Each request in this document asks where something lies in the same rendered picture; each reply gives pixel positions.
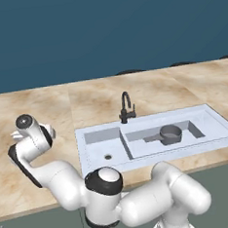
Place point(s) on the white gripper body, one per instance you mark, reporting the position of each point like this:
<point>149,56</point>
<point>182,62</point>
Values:
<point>51,131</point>

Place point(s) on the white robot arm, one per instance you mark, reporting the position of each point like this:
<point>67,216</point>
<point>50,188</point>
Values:
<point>66,185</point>

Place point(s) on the white double basin sink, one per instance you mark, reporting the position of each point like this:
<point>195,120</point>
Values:
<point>99,149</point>

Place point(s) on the black sink tap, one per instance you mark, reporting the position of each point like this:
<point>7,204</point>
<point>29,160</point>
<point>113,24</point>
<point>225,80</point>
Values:
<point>123,115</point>

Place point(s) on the grey saucepan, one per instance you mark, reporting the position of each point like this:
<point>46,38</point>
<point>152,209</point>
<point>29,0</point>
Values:
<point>170,135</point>

